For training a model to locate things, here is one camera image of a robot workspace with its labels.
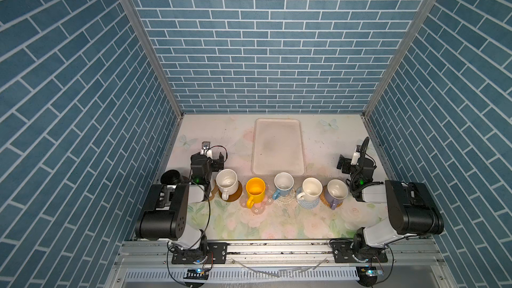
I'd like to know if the tan rattan round coaster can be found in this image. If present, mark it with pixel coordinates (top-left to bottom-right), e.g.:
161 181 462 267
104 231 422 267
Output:
320 188 343 210

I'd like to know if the black mug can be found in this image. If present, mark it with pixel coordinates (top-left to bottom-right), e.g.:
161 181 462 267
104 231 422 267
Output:
160 169 189 186

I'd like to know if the blue woven round coaster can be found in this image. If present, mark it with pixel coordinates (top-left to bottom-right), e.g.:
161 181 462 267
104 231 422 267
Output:
297 198 320 210

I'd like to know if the aluminium corner post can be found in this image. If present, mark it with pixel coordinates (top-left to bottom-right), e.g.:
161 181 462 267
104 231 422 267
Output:
361 0 437 121
103 0 184 119

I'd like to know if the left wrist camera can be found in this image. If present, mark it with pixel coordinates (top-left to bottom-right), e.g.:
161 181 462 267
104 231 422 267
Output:
200 141 213 159

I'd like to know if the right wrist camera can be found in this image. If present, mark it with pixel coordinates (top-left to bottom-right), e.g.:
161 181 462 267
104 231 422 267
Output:
351 148 361 165

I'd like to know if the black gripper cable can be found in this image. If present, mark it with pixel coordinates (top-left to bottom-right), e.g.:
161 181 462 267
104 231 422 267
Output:
359 136 371 165
209 145 229 161

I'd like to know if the circuit board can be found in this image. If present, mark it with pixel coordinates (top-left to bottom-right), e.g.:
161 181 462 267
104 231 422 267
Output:
183 269 209 288
356 267 383 287

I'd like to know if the aluminium corner post right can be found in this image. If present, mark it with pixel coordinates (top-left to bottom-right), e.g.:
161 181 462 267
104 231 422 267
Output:
361 0 437 121

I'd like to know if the pink flower silicone coaster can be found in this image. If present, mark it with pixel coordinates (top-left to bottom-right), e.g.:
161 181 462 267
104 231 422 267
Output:
238 183 273 215

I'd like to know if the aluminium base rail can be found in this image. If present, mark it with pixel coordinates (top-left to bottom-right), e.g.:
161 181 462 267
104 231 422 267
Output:
113 237 445 270

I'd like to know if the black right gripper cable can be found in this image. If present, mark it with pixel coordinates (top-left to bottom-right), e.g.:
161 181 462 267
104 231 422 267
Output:
359 136 371 165

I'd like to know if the multicolour woven round coaster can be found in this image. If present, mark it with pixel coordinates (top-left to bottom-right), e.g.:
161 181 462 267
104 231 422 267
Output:
276 189 296 204

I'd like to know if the blue floral mug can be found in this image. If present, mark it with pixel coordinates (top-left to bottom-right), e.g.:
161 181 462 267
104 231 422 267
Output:
272 172 294 200

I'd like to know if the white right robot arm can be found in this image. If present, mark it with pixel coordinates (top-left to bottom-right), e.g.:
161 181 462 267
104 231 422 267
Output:
337 153 445 258

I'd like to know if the purple mug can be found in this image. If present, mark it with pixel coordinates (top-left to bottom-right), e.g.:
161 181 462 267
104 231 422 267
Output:
324 179 349 210

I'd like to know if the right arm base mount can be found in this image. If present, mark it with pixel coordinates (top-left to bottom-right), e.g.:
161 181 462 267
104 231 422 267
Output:
329 239 388 263

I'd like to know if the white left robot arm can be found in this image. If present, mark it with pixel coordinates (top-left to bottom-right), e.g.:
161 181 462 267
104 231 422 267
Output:
135 149 228 253

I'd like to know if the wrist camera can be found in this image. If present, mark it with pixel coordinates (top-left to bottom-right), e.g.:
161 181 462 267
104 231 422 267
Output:
200 141 213 159
351 148 361 165

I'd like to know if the white vented strip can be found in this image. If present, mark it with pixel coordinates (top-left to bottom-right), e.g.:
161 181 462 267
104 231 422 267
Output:
125 267 358 283

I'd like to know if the aluminium corner post left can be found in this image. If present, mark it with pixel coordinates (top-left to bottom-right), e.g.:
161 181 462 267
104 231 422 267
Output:
103 0 184 119

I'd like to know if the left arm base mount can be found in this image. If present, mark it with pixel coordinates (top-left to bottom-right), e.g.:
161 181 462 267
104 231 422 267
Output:
171 241 228 265

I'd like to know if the white speckled mug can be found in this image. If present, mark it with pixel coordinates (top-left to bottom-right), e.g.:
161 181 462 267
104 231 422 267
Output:
216 169 239 201

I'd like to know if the glossy brown scratched coaster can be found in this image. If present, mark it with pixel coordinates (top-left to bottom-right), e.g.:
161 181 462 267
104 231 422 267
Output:
218 181 243 203

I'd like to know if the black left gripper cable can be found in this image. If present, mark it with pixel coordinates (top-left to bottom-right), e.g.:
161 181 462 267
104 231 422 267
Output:
209 145 229 161

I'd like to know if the yellow mug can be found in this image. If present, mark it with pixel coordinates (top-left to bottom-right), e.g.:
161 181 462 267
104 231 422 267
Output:
245 177 266 209

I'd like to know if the plain white mug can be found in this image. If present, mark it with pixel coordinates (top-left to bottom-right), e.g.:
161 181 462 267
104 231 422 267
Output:
296 177 323 203

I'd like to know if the beige serving tray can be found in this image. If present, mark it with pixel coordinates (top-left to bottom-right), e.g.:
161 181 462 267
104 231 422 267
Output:
251 118 306 176

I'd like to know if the left circuit board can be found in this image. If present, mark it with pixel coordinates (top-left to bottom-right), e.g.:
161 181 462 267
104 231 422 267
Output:
183 269 209 288

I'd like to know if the right circuit board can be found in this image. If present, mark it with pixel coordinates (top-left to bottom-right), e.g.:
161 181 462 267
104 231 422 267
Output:
356 267 383 287

